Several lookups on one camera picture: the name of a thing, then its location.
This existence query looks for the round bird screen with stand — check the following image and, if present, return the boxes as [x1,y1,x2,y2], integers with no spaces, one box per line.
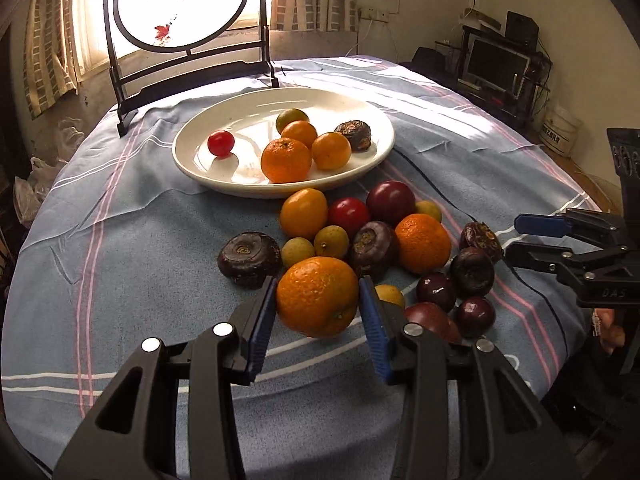
[102,0,281,138]

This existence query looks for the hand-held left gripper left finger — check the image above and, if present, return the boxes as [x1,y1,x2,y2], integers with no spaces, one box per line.
[52,275,279,480]

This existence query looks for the blue striped tablecloth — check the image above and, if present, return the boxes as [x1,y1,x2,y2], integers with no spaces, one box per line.
[0,55,602,480]

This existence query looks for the dark red plum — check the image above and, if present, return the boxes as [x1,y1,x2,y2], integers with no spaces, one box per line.
[416,272,458,313]
[455,295,497,339]
[366,180,417,227]

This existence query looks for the green yellow small citrus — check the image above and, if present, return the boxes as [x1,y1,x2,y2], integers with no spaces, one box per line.
[276,108,310,132]

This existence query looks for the orange mandarin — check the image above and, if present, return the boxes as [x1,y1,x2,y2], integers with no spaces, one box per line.
[394,213,452,275]
[260,137,313,184]

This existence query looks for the small orange kumquat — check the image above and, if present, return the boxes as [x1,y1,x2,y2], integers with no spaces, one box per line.
[281,120,318,148]

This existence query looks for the white bucket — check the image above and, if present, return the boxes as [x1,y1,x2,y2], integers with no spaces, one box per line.
[540,104,582,159]

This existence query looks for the small yellow green fruit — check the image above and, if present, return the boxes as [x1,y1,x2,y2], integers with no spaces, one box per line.
[281,237,316,269]
[415,200,443,223]

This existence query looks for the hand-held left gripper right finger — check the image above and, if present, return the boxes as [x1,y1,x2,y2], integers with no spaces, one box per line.
[358,275,584,480]

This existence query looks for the large dark water chestnut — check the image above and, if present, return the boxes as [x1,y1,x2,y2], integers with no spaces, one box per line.
[217,231,282,290]

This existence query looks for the red passion fruit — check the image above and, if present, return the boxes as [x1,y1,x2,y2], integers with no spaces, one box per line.
[403,302,463,345]

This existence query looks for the computer monitor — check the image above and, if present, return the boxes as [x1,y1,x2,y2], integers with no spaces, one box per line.
[462,35,532,94]

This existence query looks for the round orange kumquat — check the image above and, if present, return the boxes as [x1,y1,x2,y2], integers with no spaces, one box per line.
[311,132,352,171]

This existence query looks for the oval orange kumquat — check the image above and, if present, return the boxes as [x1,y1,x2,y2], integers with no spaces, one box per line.
[279,188,329,240]

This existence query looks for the black box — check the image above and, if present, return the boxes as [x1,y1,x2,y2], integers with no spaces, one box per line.
[505,10,540,44]

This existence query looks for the person's right hand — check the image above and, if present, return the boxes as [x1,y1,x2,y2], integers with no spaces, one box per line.
[592,308,629,357]

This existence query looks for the small yellow longan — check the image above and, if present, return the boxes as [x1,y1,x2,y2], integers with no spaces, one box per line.
[313,225,350,260]

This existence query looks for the wrinkled dark water chestnut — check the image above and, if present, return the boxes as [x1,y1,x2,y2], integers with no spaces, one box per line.
[459,221,504,264]

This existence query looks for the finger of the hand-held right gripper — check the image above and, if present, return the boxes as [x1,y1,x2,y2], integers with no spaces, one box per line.
[503,240,628,286]
[514,208,628,249]

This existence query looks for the dark brown water chestnut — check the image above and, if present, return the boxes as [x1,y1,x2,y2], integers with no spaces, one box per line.
[449,247,496,298]
[334,119,373,152]

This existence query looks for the large orange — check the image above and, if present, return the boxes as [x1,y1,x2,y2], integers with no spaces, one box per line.
[276,256,362,338]

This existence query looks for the clear plastic bags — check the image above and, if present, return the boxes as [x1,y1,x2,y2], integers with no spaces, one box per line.
[12,156,62,227]

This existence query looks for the white oval plate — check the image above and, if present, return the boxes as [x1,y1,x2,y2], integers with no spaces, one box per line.
[172,87,396,199]

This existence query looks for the red cherry tomato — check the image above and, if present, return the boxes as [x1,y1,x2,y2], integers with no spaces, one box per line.
[207,130,236,157]

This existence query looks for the purple brown water chestnut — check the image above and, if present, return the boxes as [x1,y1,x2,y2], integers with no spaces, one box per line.
[348,221,400,283]

